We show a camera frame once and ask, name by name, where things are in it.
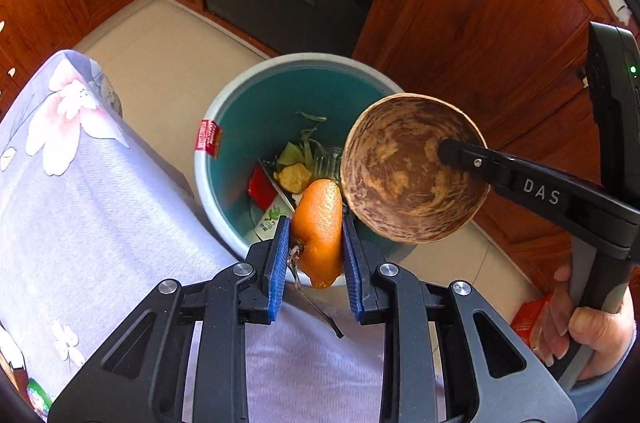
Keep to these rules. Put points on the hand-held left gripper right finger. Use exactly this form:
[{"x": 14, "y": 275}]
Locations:
[{"x": 351, "y": 275}]

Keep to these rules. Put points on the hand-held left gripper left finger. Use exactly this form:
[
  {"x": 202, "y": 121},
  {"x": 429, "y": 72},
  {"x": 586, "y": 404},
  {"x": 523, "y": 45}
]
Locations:
[{"x": 277, "y": 270}]

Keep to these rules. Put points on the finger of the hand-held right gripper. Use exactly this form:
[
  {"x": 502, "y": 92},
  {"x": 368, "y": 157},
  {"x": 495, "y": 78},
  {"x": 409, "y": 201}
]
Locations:
[{"x": 530, "y": 190}]

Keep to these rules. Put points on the orange peel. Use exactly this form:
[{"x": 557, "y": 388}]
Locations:
[{"x": 317, "y": 228}]

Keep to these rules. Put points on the green corn husk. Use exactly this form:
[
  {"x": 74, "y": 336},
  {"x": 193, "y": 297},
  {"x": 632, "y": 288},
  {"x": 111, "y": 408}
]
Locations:
[{"x": 295, "y": 178}]

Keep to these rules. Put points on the brown coconut shell half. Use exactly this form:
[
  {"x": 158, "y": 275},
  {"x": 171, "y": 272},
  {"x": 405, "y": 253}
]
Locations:
[{"x": 400, "y": 173}]

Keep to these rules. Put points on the clear plastic bottle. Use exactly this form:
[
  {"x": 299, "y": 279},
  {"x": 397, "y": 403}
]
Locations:
[{"x": 327, "y": 160}]

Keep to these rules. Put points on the grey teal trash bin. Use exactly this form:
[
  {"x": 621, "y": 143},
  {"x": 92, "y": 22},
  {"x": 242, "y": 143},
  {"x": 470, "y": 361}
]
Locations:
[{"x": 240, "y": 113}]

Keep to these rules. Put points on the person's right hand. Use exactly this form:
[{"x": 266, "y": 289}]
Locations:
[{"x": 602, "y": 338}]

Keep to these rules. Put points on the white printed packet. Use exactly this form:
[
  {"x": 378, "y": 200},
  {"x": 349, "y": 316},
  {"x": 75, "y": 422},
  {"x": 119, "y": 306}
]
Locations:
[{"x": 270, "y": 220}]

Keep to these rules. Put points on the red wrapper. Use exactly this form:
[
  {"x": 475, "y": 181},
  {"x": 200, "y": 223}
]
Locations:
[{"x": 260, "y": 188}]

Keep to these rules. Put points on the red carton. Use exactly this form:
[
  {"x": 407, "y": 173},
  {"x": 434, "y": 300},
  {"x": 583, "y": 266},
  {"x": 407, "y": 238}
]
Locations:
[{"x": 530, "y": 318}]

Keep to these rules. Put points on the tall wooden cabinet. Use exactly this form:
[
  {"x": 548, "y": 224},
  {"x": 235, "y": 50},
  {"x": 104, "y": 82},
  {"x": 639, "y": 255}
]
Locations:
[{"x": 475, "y": 28}]

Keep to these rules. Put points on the purple floral tablecloth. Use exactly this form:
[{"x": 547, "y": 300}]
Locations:
[{"x": 100, "y": 203}]

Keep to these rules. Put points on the green snack packet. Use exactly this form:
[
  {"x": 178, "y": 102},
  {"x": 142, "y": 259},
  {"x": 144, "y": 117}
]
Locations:
[{"x": 39, "y": 398}]

